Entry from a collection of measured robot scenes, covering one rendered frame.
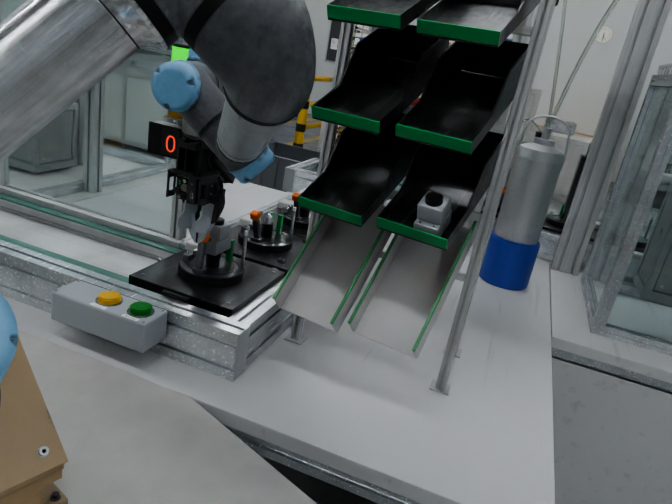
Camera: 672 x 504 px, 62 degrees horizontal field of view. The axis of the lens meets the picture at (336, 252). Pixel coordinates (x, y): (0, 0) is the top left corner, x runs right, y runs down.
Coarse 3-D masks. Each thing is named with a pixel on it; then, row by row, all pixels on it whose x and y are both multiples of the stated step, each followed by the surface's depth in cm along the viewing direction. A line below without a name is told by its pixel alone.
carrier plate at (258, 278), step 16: (176, 256) 126; (144, 272) 115; (160, 272) 117; (176, 272) 118; (256, 272) 125; (272, 272) 127; (144, 288) 113; (160, 288) 111; (176, 288) 111; (192, 288) 112; (208, 288) 114; (224, 288) 115; (240, 288) 116; (256, 288) 117; (192, 304) 110; (208, 304) 108; (224, 304) 108; (240, 304) 110
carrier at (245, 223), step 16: (240, 224) 153; (272, 224) 141; (240, 240) 139; (256, 240) 137; (272, 240) 141; (288, 240) 143; (240, 256) 133; (256, 256) 134; (272, 256) 136; (288, 256) 138
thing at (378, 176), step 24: (336, 144) 107; (360, 144) 115; (384, 144) 116; (408, 144) 103; (336, 168) 109; (360, 168) 110; (384, 168) 109; (408, 168) 107; (312, 192) 104; (336, 192) 104; (360, 192) 104; (384, 192) 101; (336, 216) 98; (360, 216) 95
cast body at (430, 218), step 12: (432, 192) 92; (420, 204) 92; (432, 204) 91; (444, 204) 91; (420, 216) 93; (432, 216) 92; (444, 216) 92; (420, 228) 93; (432, 228) 92; (444, 228) 95
